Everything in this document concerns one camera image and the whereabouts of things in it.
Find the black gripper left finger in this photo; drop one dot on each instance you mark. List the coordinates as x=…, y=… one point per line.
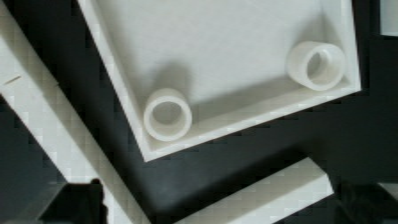
x=69, y=204

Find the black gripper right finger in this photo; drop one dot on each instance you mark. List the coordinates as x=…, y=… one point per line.
x=367, y=206

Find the white square tabletop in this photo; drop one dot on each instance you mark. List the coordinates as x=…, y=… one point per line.
x=206, y=46

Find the white U-shaped obstacle fence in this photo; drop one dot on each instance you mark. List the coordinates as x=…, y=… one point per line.
x=275, y=197

